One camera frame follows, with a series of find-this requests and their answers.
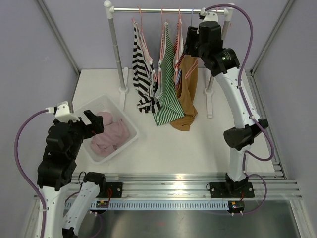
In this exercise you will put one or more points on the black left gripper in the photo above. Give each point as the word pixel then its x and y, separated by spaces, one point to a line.
pixel 96 121

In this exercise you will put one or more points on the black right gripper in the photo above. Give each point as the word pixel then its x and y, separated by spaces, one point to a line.
pixel 192 35

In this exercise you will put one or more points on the pink mauve tank top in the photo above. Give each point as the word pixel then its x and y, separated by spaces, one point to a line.
pixel 115 135

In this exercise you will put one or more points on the tan brown tank top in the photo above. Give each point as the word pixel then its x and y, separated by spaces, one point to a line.
pixel 186 93

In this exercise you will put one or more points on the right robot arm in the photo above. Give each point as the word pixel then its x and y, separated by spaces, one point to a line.
pixel 205 42

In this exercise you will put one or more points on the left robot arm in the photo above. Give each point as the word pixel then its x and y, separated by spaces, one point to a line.
pixel 55 175

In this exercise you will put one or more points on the red white striped tank top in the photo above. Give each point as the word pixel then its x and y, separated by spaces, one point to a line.
pixel 176 86

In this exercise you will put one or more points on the pink hanger under red top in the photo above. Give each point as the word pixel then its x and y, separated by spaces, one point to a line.
pixel 178 48

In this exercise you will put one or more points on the pink hanger under black top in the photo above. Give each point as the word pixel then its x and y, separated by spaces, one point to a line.
pixel 141 43

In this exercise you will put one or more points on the black white striped tank top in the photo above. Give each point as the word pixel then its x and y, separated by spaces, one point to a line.
pixel 146 89

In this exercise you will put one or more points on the green white striped tank top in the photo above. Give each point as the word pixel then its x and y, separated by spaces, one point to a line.
pixel 170 107

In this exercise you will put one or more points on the white plastic basket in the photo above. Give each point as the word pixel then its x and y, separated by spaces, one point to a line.
pixel 105 104

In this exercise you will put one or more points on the white clothes rack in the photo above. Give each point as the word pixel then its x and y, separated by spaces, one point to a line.
pixel 226 11

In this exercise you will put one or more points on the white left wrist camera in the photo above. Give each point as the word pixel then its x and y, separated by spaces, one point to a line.
pixel 63 112

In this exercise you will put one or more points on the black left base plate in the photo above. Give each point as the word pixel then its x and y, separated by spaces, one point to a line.
pixel 114 189

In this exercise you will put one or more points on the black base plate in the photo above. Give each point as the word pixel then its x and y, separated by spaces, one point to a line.
pixel 220 190
pixel 114 189

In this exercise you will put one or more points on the white slotted cable duct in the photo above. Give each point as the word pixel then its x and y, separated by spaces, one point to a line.
pixel 159 205

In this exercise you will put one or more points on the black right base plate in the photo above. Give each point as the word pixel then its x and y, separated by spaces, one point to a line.
pixel 220 190

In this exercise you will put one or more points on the aluminium mounting rail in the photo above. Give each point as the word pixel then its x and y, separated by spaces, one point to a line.
pixel 168 186

